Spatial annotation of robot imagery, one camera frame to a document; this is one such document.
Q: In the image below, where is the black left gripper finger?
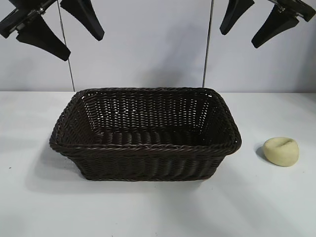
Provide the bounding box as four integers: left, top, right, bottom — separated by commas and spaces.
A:
16, 19, 72, 61
60, 0, 105, 41

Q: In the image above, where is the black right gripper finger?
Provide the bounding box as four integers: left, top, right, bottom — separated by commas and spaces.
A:
219, 0, 255, 35
251, 4, 300, 49

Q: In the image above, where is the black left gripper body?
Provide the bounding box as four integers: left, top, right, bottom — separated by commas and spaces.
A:
0, 0, 56, 39

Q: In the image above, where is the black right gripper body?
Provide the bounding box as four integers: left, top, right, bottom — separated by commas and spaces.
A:
268, 0, 316, 23

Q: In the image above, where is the pale yellow egg yolk pastry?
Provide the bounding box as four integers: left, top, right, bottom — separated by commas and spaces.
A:
262, 137, 300, 167

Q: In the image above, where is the dark brown wicker basket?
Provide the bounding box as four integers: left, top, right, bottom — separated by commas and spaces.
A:
48, 86, 242, 182

